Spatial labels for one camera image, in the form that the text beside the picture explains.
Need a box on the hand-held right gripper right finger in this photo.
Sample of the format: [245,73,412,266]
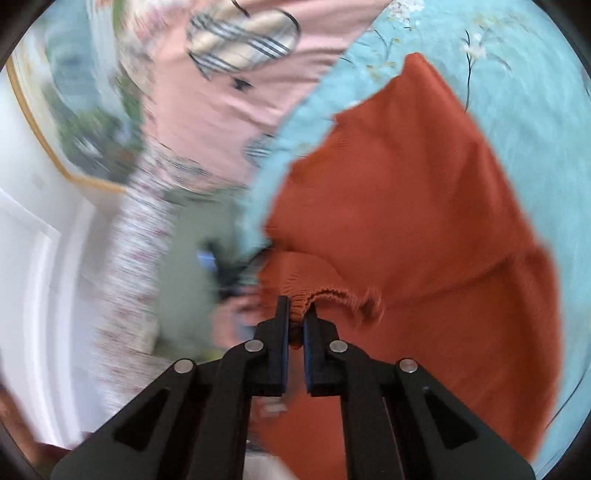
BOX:
[302,310,536,480]

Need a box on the pink duvet with plaid hearts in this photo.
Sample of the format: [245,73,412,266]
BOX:
[115,0,393,192]

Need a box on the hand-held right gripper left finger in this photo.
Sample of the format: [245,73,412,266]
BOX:
[50,295,291,480]

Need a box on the rust orange fleece garment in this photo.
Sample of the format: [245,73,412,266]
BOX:
[252,53,566,480]

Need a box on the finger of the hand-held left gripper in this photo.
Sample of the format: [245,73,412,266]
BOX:
[238,249,273,289]

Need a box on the gold framed picture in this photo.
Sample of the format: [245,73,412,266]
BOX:
[7,0,144,192]

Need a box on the light blue floral bedsheet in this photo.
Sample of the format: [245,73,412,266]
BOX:
[247,0,591,480]

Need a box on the white panelled door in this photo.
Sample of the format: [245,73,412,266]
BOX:
[0,185,116,446]

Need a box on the green pillow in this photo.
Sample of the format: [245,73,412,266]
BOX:
[154,189,259,356]

